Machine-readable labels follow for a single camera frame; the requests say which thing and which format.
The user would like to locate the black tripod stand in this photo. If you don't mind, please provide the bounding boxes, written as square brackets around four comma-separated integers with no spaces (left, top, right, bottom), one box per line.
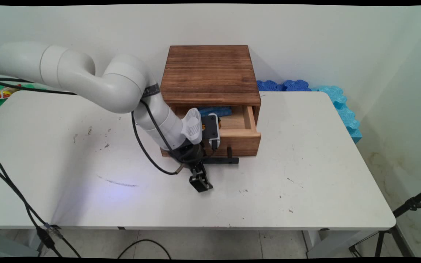
[349,184,421,258]

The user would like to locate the dark wooden cabinet box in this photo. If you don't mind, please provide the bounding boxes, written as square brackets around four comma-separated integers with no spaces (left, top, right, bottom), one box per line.
[160,45,262,128]

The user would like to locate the black metal drawer handle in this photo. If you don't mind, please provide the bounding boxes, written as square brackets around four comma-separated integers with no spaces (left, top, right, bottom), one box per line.
[202,147,240,164]

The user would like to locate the black looped floor cable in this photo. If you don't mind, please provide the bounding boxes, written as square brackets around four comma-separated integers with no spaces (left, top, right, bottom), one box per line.
[117,239,172,259]

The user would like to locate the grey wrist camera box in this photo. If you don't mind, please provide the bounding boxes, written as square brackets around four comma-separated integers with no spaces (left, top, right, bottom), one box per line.
[201,113,221,150]

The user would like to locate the black cables behind arm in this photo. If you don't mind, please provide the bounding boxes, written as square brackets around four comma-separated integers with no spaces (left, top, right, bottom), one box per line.
[0,77,78,96]

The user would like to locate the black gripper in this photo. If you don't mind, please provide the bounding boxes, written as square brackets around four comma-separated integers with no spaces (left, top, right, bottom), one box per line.
[170,142,214,193]

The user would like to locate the white ribbed camera mount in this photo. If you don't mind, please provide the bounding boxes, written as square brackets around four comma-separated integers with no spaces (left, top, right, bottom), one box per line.
[181,108,203,145]

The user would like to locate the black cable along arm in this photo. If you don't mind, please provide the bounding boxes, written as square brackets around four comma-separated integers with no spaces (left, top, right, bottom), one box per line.
[131,99,186,176]

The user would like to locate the black cables with connector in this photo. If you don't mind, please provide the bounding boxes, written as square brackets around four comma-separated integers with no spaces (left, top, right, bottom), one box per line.
[0,153,82,258]

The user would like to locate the white table leg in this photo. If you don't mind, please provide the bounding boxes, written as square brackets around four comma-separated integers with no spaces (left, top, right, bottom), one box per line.
[302,229,379,258]

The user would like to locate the blue object in drawer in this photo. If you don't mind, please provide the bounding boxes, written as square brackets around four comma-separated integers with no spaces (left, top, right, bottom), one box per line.
[197,106,232,118]

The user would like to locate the light wooden drawer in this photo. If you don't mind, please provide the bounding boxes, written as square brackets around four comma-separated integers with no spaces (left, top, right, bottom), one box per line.
[160,105,262,158]

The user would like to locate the light blue foam mat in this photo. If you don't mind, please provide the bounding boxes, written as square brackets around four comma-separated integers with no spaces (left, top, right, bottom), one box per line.
[310,85,363,144]

